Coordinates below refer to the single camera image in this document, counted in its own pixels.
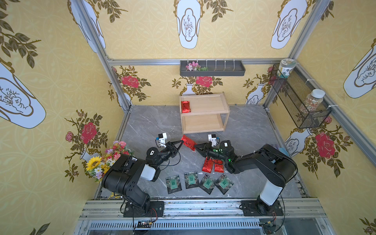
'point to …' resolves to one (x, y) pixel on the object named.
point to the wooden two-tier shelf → (209, 113)
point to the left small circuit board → (144, 224)
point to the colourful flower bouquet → (96, 166)
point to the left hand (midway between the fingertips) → (180, 140)
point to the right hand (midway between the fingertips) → (197, 143)
